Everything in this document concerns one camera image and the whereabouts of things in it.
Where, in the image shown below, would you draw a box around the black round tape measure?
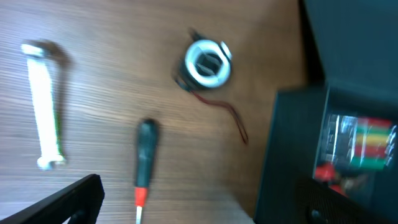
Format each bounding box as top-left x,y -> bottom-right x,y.
172,29 -> 249,144

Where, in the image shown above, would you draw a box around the black red screwdriver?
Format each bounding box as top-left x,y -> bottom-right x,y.
134,119 -> 159,224

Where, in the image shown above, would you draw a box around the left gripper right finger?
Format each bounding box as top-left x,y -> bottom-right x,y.
294,177 -> 392,224

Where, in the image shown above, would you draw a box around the red handled snips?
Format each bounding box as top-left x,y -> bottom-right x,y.
314,163 -> 369,197

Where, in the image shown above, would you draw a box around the silver combination wrench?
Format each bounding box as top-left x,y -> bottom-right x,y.
21,40 -> 67,170

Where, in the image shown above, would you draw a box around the dark green box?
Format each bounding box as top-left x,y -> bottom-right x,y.
254,0 -> 397,223

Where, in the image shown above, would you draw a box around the clear case colored screwdrivers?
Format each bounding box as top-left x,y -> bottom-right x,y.
320,114 -> 397,171

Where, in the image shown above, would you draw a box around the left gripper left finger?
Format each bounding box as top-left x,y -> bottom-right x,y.
1,174 -> 104,224

